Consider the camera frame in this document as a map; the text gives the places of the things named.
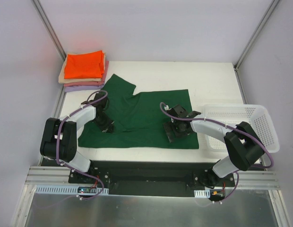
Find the dark green t-shirt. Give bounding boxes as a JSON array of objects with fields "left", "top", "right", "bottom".
[{"left": 78, "top": 74, "right": 199, "bottom": 149}]

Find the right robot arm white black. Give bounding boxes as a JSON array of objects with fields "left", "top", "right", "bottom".
[{"left": 159, "top": 102, "right": 270, "bottom": 187}]

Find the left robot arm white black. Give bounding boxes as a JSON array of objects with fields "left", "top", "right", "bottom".
[{"left": 40, "top": 90, "right": 114, "bottom": 184}]

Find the folded pink t-shirt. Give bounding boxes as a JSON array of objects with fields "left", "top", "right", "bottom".
[{"left": 63, "top": 60, "right": 109, "bottom": 87}]

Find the folded lavender t-shirt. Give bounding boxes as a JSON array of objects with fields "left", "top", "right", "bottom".
[{"left": 65, "top": 85, "right": 104, "bottom": 92}]

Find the folded orange t-shirt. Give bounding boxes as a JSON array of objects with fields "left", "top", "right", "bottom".
[{"left": 64, "top": 51, "right": 105, "bottom": 80}]

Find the folded beige t-shirt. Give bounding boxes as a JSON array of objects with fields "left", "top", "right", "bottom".
[{"left": 58, "top": 52, "right": 107, "bottom": 84}]

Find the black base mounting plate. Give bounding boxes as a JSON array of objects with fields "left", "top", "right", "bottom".
[{"left": 66, "top": 161, "right": 249, "bottom": 198}]

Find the white plastic perforated basket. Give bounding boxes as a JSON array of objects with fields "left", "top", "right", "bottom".
[{"left": 202, "top": 104, "right": 280, "bottom": 153}]

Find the right white cable duct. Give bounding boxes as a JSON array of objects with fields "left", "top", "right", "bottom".
[{"left": 194, "top": 189, "right": 211, "bottom": 198}]

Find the white cable duct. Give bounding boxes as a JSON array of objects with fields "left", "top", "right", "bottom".
[
  {"left": 35, "top": 185, "right": 109, "bottom": 196},
  {"left": 194, "top": 189, "right": 211, "bottom": 198}
]

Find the left white cable duct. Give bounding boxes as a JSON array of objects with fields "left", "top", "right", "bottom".
[{"left": 35, "top": 185, "right": 109, "bottom": 196}]

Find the left aluminium corner post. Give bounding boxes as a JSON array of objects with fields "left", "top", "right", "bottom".
[{"left": 31, "top": 0, "right": 67, "bottom": 61}]

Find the aluminium corner post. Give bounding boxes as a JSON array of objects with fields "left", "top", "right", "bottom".
[
  {"left": 31, "top": 0, "right": 67, "bottom": 61},
  {"left": 233, "top": 0, "right": 281, "bottom": 71}
]

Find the right aluminium corner post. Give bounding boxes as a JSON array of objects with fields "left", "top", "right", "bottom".
[{"left": 233, "top": 0, "right": 281, "bottom": 71}]

